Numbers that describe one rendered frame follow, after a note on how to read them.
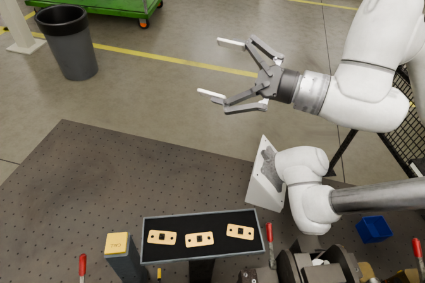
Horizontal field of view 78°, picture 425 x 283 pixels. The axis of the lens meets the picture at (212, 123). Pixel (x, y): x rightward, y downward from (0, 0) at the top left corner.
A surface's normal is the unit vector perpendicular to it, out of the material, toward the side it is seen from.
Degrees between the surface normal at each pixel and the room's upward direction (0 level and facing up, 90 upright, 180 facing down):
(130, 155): 0
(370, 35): 60
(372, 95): 50
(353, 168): 0
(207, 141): 0
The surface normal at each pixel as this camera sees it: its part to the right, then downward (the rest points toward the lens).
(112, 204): 0.05, -0.69
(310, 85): -0.19, -0.23
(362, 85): -0.32, 0.07
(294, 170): -0.66, -0.18
